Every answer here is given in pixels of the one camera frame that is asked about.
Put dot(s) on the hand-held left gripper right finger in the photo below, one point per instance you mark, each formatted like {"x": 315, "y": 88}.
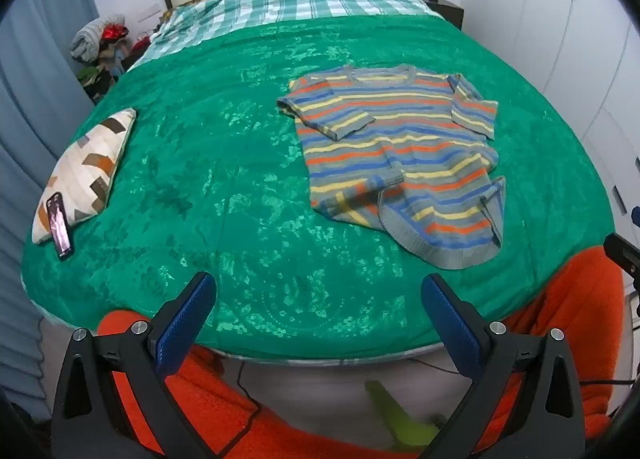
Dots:
{"x": 450, "y": 324}

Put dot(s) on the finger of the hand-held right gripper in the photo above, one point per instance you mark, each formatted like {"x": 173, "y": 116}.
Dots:
{"x": 622, "y": 254}
{"x": 636, "y": 217}

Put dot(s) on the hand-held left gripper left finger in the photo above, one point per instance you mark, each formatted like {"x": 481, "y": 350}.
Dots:
{"x": 185, "y": 319}

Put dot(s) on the striped knit sweater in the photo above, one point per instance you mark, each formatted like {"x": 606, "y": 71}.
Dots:
{"x": 400, "y": 164}

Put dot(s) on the pile of clothes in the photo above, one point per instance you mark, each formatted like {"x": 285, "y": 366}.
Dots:
{"x": 102, "y": 71}

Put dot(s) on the orange fleece clothing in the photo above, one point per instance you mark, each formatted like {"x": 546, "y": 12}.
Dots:
{"x": 585, "y": 299}

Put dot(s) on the yellow-green object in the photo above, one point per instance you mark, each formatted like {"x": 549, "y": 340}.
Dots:
{"x": 405, "y": 426}

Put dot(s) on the green floral blanket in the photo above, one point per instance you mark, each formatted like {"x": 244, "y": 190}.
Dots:
{"x": 225, "y": 179}

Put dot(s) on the black smartphone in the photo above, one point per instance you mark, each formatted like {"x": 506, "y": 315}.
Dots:
{"x": 59, "y": 226}

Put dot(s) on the patterned cream cushion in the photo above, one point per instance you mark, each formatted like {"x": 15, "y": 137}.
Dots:
{"x": 85, "y": 174}

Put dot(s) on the white wardrobe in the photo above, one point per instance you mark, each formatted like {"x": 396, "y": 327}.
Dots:
{"x": 565, "y": 39}

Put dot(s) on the grey-blue curtain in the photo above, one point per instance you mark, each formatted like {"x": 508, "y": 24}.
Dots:
{"x": 30, "y": 89}

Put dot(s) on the dark nightstand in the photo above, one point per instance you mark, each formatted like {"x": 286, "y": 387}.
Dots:
{"x": 447, "y": 9}

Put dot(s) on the grey knitted cloth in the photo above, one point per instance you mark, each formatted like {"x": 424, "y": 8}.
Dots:
{"x": 92, "y": 39}

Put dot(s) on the red shiny item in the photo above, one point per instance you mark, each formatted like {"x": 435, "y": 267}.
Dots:
{"x": 115, "y": 32}

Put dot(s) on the white wall switch plate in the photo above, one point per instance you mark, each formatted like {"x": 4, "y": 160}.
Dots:
{"x": 150, "y": 13}

